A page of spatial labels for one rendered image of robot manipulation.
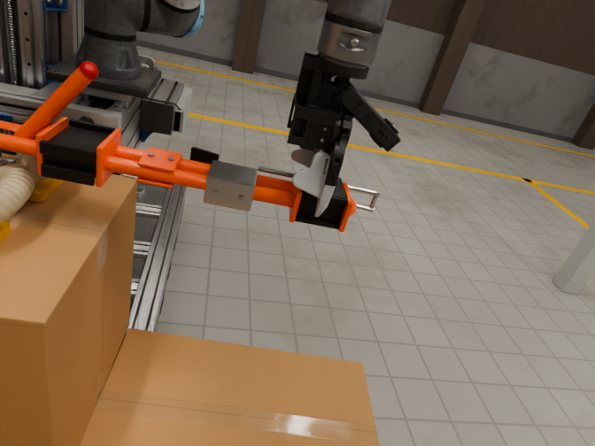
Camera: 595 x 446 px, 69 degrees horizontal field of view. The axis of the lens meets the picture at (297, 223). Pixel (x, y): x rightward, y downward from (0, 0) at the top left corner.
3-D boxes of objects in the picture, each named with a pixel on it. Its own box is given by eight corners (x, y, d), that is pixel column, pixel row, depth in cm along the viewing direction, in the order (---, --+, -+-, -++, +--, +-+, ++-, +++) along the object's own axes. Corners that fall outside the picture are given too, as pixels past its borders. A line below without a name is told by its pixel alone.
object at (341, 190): (289, 222, 63) (297, 192, 61) (288, 198, 69) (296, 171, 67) (343, 233, 64) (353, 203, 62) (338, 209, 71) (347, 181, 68)
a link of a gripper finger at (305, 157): (285, 168, 72) (297, 126, 65) (320, 175, 73) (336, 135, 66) (284, 182, 70) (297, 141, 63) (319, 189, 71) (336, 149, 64)
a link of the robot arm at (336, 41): (375, 29, 58) (388, 37, 51) (365, 64, 60) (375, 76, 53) (321, 15, 57) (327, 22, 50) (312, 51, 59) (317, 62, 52)
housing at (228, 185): (202, 204, 62) (206, 176, 60) (209, 184, 68) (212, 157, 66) (250, 213, 63) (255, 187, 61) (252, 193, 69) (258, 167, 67)
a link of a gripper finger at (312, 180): (284, 210, 62) (297, 146, 61) (324, 218, 63) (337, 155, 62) (286, 212, 59) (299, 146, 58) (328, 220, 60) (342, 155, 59)
